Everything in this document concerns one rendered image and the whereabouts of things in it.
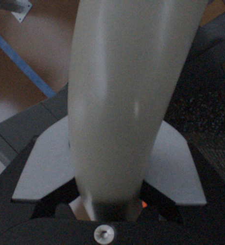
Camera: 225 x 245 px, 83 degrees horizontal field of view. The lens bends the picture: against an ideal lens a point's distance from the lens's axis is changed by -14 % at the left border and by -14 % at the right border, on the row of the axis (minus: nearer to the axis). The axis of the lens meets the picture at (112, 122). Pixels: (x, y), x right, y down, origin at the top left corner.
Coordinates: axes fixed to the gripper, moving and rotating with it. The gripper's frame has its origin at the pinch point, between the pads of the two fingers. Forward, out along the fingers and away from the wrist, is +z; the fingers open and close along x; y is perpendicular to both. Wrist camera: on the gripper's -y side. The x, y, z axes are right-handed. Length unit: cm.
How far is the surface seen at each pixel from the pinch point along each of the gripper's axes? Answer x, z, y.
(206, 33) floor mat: 64, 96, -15
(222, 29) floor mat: 76, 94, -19
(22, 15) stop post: -84, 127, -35
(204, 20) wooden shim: 62, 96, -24
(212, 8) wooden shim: 66, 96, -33
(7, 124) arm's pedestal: -51, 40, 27
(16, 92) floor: -106, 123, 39
